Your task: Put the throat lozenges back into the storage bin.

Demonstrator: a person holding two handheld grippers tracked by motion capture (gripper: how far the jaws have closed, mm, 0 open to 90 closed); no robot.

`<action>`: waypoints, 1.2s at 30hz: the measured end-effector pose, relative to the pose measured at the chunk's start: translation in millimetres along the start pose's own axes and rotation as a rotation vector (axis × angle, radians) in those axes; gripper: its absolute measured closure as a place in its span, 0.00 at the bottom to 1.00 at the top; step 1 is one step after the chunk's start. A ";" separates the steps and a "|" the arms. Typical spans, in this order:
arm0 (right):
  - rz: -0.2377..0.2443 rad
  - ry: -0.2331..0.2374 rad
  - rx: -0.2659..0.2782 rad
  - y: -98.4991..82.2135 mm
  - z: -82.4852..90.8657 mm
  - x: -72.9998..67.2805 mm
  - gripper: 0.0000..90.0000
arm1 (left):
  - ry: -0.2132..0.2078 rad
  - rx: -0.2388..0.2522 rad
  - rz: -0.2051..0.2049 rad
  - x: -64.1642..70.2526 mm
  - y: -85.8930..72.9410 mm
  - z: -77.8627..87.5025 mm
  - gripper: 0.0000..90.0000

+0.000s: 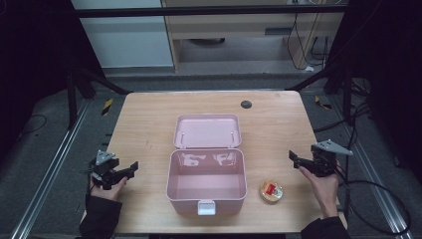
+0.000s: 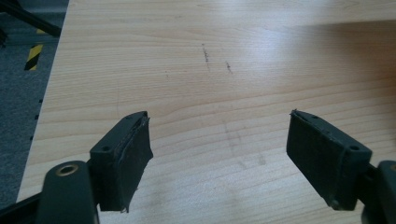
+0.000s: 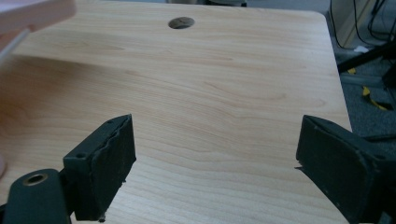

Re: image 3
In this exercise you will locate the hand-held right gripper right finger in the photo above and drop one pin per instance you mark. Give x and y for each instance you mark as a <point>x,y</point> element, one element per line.
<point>336,161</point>

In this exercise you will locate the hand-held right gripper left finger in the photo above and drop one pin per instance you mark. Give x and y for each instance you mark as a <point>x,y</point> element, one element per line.
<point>107,168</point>

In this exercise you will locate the yellow tape strip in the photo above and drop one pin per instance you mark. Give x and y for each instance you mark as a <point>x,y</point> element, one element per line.
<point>372,99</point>

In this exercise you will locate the small yellow tape piece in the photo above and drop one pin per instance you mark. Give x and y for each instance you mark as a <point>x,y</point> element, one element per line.
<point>351,71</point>

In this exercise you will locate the small white object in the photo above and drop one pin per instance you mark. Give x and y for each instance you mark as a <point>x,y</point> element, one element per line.
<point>361,49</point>

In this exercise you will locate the thin white stick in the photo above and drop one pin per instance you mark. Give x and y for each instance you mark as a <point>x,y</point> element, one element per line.
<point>14,45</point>

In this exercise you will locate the pale pink blurred flat object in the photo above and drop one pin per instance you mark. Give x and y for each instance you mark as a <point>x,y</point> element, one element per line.
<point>34,14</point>

